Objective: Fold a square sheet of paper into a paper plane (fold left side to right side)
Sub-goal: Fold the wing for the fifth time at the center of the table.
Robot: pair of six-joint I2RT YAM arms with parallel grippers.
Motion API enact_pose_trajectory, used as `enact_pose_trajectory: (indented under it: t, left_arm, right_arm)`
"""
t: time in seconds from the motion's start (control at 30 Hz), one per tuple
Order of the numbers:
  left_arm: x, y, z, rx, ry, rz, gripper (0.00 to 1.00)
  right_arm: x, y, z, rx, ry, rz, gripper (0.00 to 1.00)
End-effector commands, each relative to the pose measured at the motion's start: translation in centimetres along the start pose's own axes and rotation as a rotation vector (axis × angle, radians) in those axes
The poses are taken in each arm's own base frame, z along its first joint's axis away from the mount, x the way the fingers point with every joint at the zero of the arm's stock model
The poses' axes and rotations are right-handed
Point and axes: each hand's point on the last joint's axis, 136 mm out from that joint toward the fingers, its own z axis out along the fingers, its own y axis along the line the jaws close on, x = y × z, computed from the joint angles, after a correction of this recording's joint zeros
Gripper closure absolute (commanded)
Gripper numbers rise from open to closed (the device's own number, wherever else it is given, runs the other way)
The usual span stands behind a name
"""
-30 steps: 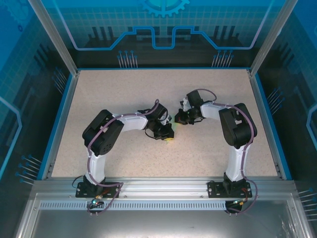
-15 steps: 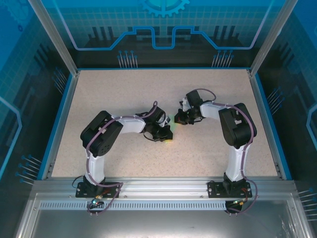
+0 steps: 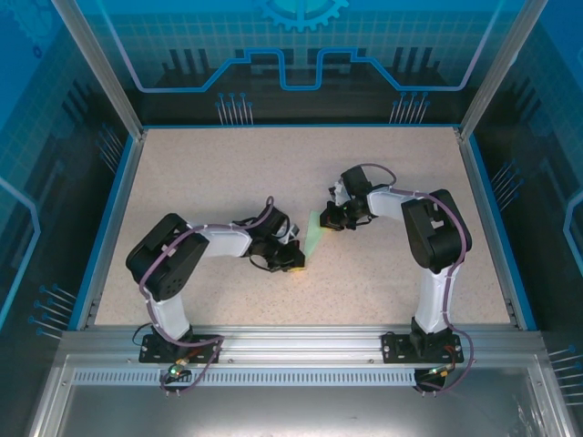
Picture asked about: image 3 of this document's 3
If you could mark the light green cloth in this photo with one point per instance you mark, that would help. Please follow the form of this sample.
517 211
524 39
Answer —
313 236

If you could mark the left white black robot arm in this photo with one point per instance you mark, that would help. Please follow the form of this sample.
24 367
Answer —
225 241

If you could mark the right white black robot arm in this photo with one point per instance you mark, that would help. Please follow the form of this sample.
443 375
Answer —
387 202

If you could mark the steel sheet panel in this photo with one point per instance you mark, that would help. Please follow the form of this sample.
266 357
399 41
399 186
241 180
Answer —
291 412

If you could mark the brass connector with green light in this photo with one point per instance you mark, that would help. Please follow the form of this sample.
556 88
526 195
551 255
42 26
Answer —
178 366
441 371

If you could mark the aluminium cross rail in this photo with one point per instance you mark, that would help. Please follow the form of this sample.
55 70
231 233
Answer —
300 343

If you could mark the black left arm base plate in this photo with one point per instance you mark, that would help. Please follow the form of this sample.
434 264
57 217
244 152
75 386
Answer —
200 352

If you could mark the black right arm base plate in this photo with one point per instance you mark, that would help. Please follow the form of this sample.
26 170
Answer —
396 350

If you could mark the aluminium side rail blue edge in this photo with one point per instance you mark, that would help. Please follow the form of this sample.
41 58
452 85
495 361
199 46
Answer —
111 227
489 227

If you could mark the aluminium frame post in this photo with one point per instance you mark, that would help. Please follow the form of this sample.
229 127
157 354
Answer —
498 68
105 73

